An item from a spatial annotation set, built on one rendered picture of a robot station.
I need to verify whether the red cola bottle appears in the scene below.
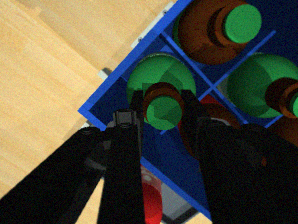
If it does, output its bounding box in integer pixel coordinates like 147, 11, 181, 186
140, 164, 163, 224

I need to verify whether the brown bottle with red cap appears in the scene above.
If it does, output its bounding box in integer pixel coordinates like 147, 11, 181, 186
261, 156, 266, 166
177, 94, 241, 158

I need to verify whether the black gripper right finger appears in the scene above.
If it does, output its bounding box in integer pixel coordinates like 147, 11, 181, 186
181, 89, 298, 224

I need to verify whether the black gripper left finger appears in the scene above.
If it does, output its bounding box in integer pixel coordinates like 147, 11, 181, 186
0, 90, 146, 224

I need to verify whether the dark grey tray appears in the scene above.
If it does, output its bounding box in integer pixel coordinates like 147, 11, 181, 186
161, 181, 200, 224

